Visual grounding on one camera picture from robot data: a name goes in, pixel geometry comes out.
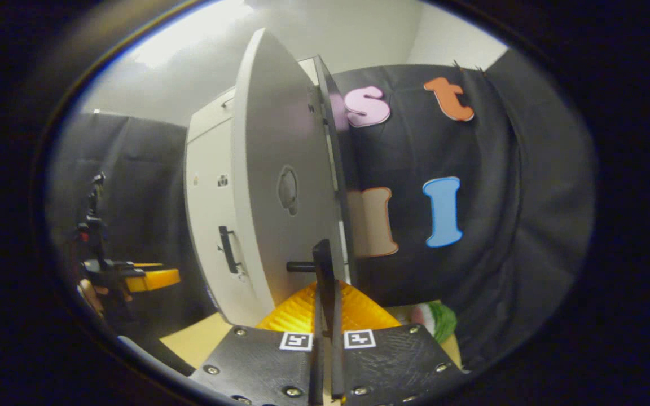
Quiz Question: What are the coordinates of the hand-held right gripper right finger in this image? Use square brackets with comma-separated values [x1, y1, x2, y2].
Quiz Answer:
[331, 280, 468, 406]

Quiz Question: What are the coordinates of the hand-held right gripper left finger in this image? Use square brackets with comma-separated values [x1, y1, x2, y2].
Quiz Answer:
[190, 280, 332, 406]

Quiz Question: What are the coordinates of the white shoe cabinet door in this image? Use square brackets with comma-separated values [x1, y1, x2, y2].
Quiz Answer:
[184, 116, 261, 326]
[231, 28, 340, 329]

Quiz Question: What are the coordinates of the black door handle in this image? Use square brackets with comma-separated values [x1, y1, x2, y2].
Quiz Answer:
[218, 226, 242, 275]
[287, 239, 334, 283]

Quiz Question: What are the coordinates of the white double-door shoe cabinet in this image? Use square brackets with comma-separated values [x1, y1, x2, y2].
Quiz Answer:
[184, 55, 359, 328]

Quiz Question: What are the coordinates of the white cabinet drawer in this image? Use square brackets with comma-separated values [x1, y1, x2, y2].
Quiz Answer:
[188, 87, 236, 129]

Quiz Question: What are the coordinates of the watermelon slice toy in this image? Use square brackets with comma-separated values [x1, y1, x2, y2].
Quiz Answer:
[410, 302, 458, 345]

